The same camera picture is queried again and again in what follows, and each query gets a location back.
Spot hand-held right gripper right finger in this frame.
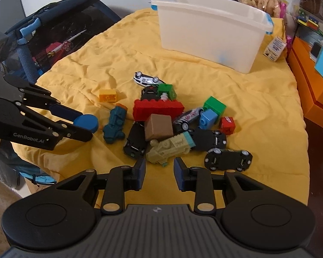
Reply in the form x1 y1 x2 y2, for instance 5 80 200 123
174 158 267 215

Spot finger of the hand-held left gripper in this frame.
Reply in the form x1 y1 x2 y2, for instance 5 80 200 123
18 102 93 143
4 75 83 122

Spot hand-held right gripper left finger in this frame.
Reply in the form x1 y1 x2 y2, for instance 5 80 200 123
55 158 146 216

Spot blue round toy piece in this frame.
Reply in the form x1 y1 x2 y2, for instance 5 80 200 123
73 114 99 133

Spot green square toy brick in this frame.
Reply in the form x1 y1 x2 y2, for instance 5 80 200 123
203 96 227 120

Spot green block with white figure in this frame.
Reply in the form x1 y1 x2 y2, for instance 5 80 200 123
157 84 177 102

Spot white plastic container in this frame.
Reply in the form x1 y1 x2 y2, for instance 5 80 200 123
151 0 274 74

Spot beige toy train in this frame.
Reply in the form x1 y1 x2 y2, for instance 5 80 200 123
146 131 196 166

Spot teal toy motorcycle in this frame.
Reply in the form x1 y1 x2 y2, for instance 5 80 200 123
102 103 128 144

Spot yellow toy brick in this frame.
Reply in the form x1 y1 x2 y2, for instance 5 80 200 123
99 89 119 103

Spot brown toy cube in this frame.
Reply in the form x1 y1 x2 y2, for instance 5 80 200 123
144 114 174 140

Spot silver and red toy car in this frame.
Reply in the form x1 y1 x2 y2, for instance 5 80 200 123
173 107 205 132

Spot yellow blanket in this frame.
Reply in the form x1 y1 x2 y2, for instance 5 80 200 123
11 8 311 213

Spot blue toy brick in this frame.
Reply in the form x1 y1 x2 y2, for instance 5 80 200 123
199 109 218 132

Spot long red toy brick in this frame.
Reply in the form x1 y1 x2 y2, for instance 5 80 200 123
133 98 185 122

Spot small red printed cube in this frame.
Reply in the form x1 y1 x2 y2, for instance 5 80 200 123
219 117 236 135

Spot dark mesh playpen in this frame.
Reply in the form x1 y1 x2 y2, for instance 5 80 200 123
0 0 123 92

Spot black toy car red roof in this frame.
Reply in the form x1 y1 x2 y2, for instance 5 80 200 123
140 86 160 103

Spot white toy car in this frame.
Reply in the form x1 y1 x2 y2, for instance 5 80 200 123
133 71 166 87

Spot orange cabinet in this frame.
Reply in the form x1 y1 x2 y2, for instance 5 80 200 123
287 36 323 125

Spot small milk carton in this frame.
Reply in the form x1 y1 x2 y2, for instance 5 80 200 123
263 36 286 62

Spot small black box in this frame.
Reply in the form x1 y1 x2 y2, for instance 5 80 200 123
311 42 322 58

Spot pink wrapper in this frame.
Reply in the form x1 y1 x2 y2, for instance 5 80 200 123
278 1 291 19

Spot clear box of colourful toys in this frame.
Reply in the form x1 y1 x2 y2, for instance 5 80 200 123
293 0 323 39

